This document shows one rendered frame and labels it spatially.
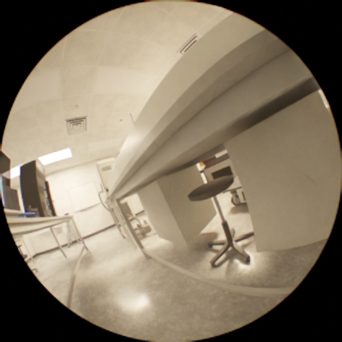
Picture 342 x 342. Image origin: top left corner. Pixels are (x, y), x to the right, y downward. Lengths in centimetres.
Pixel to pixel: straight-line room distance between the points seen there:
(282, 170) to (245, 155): 17
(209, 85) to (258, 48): 12
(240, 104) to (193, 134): 13
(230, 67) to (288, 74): 11
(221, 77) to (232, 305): 90
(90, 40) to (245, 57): 199
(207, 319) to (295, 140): 90
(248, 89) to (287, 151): 31
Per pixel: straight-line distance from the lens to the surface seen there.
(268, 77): 26
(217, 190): 67
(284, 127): 49
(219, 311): 81
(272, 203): 55
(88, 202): 479
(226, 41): 27
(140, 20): 212
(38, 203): 227
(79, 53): 214
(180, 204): 98
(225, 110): 25
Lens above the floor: 76
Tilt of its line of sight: 5 degrees up
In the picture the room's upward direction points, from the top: 24 degrees counter-clockwise
